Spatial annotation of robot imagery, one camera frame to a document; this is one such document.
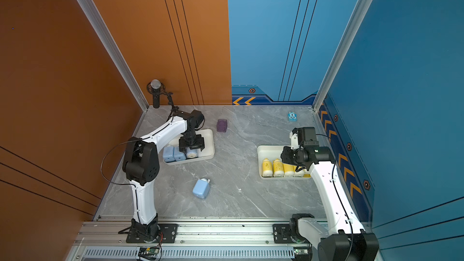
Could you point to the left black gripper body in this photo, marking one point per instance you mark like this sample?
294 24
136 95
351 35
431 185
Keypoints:
193 141

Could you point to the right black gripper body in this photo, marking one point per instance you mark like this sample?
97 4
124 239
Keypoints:
292 156

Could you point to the blue sharpener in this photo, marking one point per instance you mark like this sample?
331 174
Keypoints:
201 188
178 155
192 153
168 154

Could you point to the white storage tray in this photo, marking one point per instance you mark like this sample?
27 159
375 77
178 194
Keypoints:
206 154
272 152

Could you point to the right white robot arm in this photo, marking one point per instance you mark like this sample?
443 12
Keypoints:
344 238

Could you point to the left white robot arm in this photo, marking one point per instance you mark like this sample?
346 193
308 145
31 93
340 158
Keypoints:
141 166

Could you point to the black mini tripod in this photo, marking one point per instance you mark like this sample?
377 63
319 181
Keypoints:
174 109

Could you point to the purple cube toy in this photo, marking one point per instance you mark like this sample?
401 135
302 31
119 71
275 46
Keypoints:
222 125

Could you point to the small teal robot toy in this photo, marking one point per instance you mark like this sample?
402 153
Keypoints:
292 117

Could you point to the black microphone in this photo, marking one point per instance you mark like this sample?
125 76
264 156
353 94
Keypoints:
155 88

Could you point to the right green circuit board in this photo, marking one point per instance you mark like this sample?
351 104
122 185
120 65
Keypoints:
303 254

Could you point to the green circuit board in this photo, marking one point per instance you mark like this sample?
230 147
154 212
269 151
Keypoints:
303 254
149 253

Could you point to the left green circuit board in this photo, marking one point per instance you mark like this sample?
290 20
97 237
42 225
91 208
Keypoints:
149 253

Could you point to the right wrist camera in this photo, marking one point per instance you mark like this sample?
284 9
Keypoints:
303 138

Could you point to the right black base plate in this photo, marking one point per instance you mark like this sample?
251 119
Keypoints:
282 234

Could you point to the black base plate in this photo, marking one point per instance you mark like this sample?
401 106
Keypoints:
158 233
282 234

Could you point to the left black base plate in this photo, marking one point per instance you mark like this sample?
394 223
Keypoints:
158 233

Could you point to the aluminium rail frame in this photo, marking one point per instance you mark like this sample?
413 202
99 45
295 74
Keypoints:
197 238

